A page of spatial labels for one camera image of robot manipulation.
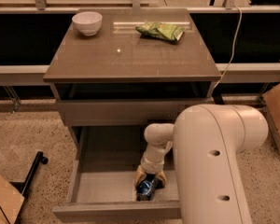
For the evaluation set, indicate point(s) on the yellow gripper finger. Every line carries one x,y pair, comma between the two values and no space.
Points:
161,179
140,175

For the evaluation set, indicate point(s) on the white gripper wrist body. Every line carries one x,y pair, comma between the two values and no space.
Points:
149,168

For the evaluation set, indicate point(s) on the blue pepsi can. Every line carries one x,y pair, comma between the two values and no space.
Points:
146,189

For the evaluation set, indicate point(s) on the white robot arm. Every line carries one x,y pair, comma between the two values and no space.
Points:
205,140

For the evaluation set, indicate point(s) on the open grey middle drawer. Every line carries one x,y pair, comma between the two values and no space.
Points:
102,183

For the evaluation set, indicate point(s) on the closed grey top drawer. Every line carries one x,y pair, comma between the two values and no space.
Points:
122,112

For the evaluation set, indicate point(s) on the grey drawer cabinet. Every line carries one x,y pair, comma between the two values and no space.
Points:
119,63

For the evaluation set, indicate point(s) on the black wheeled stand leg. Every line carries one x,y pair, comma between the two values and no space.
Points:
24,186

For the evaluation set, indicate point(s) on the green chip bag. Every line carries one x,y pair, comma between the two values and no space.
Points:
164,31

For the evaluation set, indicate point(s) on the cardboard box left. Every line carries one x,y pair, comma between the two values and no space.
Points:
11,202

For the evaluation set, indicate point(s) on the cardboard box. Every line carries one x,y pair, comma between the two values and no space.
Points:
278,115
11,202

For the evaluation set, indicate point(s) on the cardboard box right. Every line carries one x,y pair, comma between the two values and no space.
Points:
278,115

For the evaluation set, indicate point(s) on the white ceramic bowl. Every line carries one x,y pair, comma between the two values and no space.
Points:
88,23

